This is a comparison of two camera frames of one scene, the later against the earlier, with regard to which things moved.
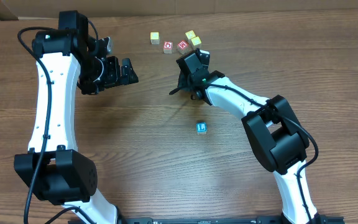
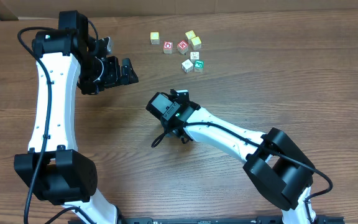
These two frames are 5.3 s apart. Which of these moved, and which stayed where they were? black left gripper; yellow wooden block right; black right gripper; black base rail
Moved: black right gripper
Stayed: yellow wooden block right; black left gripper; black base rail
